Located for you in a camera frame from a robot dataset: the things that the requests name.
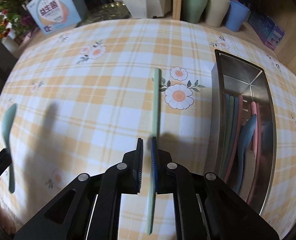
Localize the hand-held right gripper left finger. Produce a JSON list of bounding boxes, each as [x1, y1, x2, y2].
[[13, 138, 144, 240]]

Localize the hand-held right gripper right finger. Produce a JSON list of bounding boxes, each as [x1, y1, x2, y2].
[[150, 137, 280, 240]]

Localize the green spoon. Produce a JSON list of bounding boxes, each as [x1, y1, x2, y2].
[[1, 103, 18, 194]]

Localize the beige spoon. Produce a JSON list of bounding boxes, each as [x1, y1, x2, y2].
[[240, 149, 256, 195]]

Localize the blue spoon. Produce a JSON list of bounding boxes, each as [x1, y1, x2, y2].
[[233, 114, 258, 193]]

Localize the pink spoon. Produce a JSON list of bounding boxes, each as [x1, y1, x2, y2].
[[247, 101, 261, 203]]

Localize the stainless steel utensil tray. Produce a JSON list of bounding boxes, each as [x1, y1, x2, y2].
[[210, 49, 278, 217]]

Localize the green ornate tray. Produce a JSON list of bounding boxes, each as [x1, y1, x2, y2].
[[84, 1, 132, 24]]

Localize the pink blossom branches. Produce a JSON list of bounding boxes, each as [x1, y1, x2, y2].
[[0, 0, 42, 45]]

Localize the light blue printed box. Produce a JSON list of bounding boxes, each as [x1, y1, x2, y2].
[[25, 0, 88, 35]]

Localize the green cup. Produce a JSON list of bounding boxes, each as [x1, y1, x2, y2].
[[182, 0, 210, 24]]

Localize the wooden shelf unit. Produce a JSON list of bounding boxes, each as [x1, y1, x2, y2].
[[172, 0, 296, 63]]

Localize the beige cup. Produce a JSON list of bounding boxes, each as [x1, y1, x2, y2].
[[205, 0, 231, 28]]

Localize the blue cup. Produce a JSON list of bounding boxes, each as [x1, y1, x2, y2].
[[224, 0, 251, 32]]

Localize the purple printed box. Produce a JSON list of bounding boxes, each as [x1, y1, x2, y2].
[[248, 12, 286, 50]]

